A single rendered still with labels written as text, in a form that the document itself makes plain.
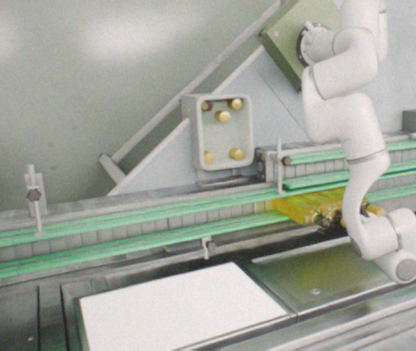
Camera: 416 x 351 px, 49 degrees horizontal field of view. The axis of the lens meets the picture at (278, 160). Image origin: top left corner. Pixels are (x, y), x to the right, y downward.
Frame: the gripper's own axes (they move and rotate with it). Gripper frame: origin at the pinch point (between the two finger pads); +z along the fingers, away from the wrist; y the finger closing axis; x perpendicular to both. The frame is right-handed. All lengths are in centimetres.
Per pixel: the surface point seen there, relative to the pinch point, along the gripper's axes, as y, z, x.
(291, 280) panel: -12.3, -2.5, 18.2
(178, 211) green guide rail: 4.7, 11.5, 45.1
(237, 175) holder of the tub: 6.7, 37.5, 25.5
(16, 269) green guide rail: -2, 2, 83
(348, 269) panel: -12.4, -0.7, 1.6
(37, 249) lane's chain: -1, 10, 80
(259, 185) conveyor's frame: 5.9, 26.6, 20.2
